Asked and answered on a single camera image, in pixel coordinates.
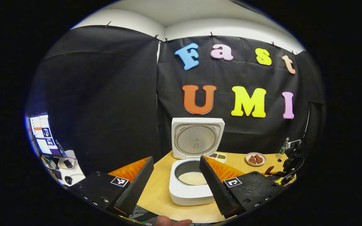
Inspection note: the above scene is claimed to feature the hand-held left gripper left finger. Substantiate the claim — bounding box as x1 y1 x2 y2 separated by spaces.
69 156 155 217

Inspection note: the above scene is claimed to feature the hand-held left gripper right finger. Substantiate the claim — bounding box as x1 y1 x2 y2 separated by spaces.
199 156 287 219

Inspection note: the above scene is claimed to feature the white uncooked rice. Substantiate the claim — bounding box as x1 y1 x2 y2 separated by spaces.
178 171 207 186

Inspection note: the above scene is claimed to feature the white rice cooker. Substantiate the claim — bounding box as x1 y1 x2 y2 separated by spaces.
168 117 225 206

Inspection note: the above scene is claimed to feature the clear green label bottle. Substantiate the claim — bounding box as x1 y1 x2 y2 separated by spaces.
278 137 290 155

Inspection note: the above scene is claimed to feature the round white plate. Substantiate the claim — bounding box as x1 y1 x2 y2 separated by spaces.
245 152 267 167

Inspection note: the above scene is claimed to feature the white divided sauce dish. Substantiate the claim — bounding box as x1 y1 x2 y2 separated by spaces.
209 152 227 164

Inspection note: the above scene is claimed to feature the black backdrop cloth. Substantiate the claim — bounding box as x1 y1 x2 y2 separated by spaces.
27 25 326 176

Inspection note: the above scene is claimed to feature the computer monitor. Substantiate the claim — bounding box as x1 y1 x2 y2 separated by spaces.
29 112 63 157

